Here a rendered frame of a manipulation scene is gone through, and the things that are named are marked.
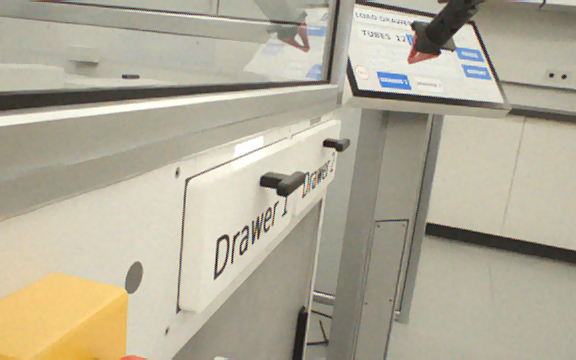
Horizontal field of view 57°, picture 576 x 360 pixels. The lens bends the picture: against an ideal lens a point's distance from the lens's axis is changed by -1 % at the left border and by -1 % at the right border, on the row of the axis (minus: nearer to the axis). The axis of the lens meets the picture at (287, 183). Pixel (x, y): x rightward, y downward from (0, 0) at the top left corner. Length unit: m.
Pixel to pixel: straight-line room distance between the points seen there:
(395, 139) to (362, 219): 0.24
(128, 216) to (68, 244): 0.06
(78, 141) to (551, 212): 3.41
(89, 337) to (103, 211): 0.09
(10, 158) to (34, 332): 0.07
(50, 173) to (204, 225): 0.17
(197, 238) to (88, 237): 0.13
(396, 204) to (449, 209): 2.04
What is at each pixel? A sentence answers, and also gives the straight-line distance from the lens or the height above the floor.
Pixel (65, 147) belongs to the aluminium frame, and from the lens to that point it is 0.28.
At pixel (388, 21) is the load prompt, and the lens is 1.47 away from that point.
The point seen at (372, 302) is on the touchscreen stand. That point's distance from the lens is 1.60.
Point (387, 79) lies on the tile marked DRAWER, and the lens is 1.33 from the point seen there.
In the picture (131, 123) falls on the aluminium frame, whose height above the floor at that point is 0.98.
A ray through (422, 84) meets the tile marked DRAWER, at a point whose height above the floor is 1.00.
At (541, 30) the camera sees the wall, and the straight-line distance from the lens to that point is 4.19.
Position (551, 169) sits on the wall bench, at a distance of 3.54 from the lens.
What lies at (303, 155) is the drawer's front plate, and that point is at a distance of 0.71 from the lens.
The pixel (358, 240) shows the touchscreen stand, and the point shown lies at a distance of 1.53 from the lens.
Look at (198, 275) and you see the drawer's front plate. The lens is 0.43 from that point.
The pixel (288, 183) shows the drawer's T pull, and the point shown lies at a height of 0.91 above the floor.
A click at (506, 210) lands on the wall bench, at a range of 3.57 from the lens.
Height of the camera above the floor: 1.03
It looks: 13 degrees down
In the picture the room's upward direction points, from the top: 7 degrees clockwise
